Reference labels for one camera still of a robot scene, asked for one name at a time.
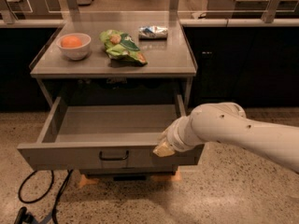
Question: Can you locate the grey top drawer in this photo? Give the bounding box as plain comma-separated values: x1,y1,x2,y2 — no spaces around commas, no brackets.
18,94,203,174

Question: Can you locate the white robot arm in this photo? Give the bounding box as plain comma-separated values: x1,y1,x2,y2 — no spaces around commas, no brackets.
153,103,299,173

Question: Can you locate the grey drawer cabinet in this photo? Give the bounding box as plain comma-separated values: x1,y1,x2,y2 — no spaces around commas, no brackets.
28,20,198,182

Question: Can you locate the green chip bag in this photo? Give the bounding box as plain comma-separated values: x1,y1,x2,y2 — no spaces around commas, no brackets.
99,30,148,65

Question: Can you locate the silver blue snack bag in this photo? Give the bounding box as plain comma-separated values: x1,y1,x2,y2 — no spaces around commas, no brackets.
138,25,168,39

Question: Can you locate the white ceramic bowl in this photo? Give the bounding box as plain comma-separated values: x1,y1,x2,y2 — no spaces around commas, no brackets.
56,33,92,61

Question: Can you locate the orange fruit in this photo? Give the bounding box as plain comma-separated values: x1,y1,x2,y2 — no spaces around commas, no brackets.
61,35,82,49

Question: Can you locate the black plug on floor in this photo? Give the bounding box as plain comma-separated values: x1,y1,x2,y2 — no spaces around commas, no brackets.
14,206,34,224

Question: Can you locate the black floor cable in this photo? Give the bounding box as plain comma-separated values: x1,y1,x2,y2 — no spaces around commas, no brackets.
17,169,75,224

